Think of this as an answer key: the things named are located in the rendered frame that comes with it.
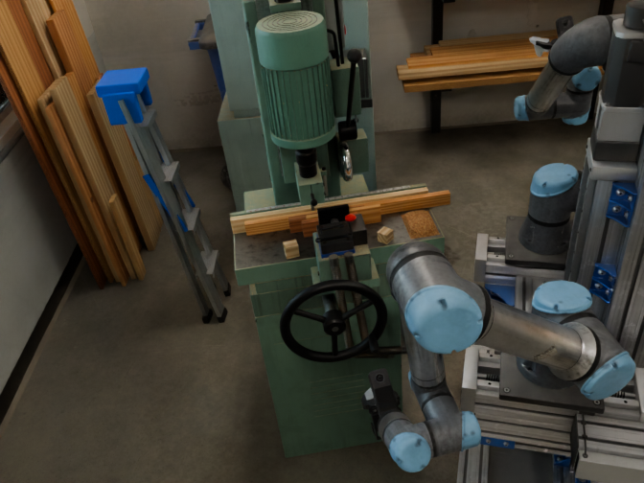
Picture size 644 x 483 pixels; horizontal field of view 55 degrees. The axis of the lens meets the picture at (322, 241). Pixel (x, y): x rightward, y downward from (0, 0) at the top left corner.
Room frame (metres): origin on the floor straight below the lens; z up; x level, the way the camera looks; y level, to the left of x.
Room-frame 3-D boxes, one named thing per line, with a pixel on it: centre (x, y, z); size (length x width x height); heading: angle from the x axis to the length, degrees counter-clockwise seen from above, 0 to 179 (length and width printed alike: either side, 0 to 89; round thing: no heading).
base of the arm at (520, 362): (0.96, -0.50, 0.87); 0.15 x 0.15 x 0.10
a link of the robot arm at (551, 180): (1.43, -0.67, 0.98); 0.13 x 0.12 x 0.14; 86
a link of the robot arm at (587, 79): (1.68, -0.81, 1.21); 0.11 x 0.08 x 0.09; 176
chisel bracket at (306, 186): (1.55, 0.02, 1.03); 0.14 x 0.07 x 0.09; 4
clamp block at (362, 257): (1.34, -0.05, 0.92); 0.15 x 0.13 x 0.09; 94
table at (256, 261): (1.43, -0.04, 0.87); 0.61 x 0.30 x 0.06; 94
